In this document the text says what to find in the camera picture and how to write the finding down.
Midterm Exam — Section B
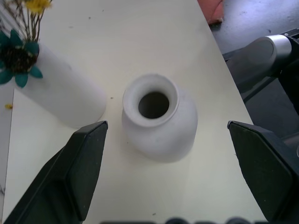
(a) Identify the red cloth object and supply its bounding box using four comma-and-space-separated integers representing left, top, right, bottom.
197, 0, 225, 25

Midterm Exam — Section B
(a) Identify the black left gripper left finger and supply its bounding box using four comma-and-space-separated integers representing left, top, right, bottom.
3, 120, 108, 224

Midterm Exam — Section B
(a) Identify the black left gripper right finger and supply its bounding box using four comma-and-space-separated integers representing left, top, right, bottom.
227, 120, 299, 222

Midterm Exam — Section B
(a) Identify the teal and yellow flower bouquet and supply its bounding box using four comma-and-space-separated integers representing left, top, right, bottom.
0, 0, 53, 88

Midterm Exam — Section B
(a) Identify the tall white cylindrical vase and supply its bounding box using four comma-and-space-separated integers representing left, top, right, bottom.
14, 42, 107, 129

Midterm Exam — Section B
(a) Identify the round white ceramic vase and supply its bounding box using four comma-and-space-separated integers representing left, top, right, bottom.
121, 73, 199, 163

